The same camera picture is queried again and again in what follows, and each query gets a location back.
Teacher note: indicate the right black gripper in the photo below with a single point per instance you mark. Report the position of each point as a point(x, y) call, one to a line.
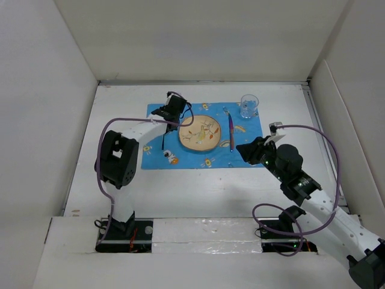
point(250, 152)

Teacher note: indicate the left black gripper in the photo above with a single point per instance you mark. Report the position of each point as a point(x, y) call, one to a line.
point(162, 108)

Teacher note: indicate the iridescent knife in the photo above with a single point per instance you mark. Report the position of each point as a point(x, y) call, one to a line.
point(231, 130)

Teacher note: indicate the beige floral plate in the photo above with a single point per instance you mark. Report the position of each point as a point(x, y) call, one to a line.
point(204, 134)

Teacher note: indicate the blue patterned cloth placemat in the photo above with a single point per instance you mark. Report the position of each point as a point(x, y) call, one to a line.
point(176, 156)

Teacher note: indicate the clear plastic cup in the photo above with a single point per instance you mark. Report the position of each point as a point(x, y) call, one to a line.
point(248, 106)

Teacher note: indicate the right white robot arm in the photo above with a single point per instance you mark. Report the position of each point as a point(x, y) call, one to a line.
point(359, 250)

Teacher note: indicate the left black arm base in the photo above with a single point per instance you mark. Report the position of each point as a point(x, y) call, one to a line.
point(137, 240)

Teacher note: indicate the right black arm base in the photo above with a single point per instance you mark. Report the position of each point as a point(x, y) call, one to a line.
point(280, 235)

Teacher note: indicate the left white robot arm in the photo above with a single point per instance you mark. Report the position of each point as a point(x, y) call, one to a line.
point(117, 154)

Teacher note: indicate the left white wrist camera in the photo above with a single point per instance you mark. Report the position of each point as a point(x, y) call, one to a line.
point(171, 94)

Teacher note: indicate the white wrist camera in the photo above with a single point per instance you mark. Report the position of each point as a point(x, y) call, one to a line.
point(275, 134)
point(171, 94)

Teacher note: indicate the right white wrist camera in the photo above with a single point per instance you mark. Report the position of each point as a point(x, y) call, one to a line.
point(275, 134)

